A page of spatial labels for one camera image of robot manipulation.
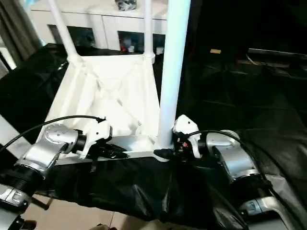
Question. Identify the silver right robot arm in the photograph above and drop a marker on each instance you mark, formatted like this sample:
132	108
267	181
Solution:
235	158

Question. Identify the grey speckled ornament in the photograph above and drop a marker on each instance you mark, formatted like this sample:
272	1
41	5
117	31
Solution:
126	4

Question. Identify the white cabinet with glass doors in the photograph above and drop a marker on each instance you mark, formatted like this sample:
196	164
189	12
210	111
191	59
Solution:
108	24

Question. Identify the small tan tag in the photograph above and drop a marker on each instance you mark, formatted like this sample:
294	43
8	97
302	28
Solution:
215	51

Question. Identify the black and white stand pole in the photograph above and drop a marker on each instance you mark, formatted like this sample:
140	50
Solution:
7	57

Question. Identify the white plastic table top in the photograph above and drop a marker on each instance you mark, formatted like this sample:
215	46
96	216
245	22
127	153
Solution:
120	79

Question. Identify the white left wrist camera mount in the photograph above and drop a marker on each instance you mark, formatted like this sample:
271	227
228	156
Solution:
98	130

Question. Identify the long black bar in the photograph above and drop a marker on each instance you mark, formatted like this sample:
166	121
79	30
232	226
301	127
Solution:
275	51

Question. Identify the dark brown rounded object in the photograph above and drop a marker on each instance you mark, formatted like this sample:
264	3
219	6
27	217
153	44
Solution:
103	227

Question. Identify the white plastic table leg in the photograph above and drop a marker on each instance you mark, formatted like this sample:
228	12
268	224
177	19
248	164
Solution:
63	31
171	60
148	31
9	134

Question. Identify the black mat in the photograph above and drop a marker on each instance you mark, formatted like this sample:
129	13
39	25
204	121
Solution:
239	95

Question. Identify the white cup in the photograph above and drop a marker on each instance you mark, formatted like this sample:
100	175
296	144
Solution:
130	49
158	50

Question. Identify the black folding table frame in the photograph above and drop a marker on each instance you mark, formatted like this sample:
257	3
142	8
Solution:
44	203

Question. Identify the grey curtain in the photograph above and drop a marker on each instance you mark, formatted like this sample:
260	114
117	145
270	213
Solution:
16	28

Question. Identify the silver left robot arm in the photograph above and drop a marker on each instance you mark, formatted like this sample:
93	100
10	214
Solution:
52	139

